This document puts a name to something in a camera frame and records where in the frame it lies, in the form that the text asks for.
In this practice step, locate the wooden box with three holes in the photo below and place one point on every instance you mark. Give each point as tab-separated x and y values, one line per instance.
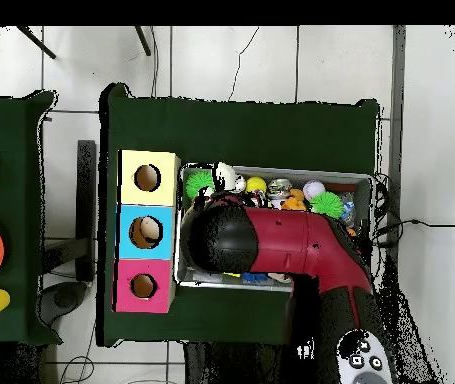
168	197

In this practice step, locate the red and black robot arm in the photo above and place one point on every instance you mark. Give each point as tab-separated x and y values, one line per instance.
291	244

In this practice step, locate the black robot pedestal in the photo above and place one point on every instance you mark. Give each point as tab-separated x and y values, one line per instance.
211	368

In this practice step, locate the white baseball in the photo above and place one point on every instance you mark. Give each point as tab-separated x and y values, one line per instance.
314	190

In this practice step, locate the black tripod leg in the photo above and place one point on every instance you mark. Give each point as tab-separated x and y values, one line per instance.
35	42
143	40

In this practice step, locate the dark green tablecloth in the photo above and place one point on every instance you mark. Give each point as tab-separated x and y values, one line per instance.
19	200
235	136

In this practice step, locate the yellow ball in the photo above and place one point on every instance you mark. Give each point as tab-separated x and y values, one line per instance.
256	186

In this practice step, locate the small blue fuzzy toy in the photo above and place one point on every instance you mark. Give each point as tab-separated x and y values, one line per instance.
255	278

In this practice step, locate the grey floor strip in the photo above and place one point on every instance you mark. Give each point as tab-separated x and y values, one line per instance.
398	120

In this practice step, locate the clear mesh bin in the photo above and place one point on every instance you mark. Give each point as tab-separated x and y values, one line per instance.
203	280

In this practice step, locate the green spiky ball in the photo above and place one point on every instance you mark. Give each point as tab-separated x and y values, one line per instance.
328	205
197	184

